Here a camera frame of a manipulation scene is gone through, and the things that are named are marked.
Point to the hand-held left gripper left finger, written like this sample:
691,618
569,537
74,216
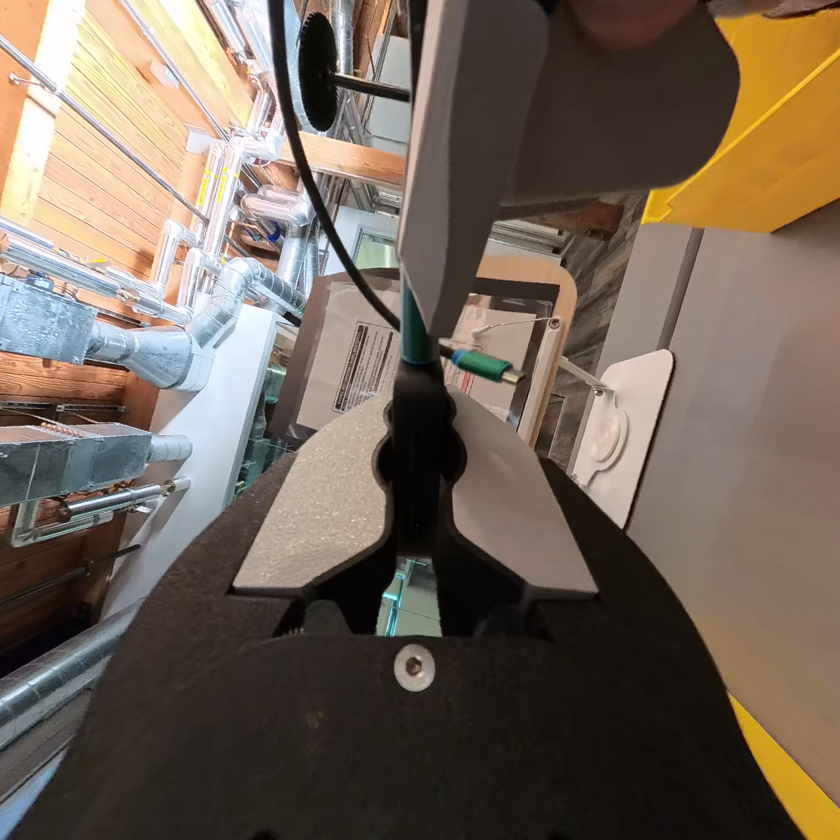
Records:
321,512

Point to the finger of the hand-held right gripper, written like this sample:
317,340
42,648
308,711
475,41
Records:
466,131
623,118

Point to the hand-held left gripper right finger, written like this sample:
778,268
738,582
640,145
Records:
518,518

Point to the black hdmi hub adapter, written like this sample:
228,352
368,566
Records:
420,459

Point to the yellow plastic bin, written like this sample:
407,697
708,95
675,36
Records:
800,800
774,131

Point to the wooden display board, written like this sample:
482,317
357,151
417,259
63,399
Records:
525,268

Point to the black disc ceiling fixture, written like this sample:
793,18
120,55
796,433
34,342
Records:
318,72

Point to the silver ventilation ducts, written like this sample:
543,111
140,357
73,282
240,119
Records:
164,354

